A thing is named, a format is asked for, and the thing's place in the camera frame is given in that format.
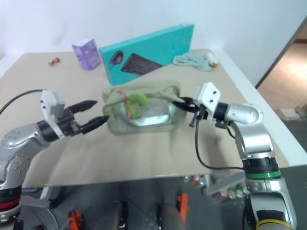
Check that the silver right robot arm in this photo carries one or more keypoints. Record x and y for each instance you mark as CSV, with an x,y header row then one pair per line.
x,y
254,134

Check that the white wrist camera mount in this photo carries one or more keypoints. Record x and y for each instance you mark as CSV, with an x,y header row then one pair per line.
x,y
209,98
49,105

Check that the white plush toy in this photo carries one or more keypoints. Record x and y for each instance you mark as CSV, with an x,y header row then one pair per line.
x,y
211,59

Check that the green mesh zip pouch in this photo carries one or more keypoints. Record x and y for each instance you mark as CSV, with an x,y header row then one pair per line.
x,y
112,115

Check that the grey metal table bracket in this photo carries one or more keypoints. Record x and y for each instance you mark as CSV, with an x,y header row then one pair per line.
x,y
40,201
223,183

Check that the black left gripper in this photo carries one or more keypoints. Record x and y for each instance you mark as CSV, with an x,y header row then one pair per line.
x,y
68,121

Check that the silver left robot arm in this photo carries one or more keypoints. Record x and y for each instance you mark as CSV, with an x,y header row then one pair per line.
x,y
16,143

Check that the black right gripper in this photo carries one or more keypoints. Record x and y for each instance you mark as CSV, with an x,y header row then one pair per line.
x,y
200,112

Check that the orange clamp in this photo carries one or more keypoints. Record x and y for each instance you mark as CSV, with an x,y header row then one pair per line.
x,y
74,219
183,206

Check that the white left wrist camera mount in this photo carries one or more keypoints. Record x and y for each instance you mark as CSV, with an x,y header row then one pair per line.
x,y
49,105

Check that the pale green cloth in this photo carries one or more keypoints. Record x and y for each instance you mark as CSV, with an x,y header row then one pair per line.
x,y
192,60

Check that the teal keyboard box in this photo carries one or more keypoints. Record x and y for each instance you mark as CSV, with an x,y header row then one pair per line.
x,y
148,48

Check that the purple carton box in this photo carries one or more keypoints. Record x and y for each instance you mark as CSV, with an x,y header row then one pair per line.
x,y
87,54

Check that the small toy figure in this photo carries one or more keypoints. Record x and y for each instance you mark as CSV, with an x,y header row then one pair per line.
x,y
54,61

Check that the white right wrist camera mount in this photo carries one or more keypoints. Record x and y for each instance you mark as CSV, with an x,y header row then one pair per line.
x,y
209,98

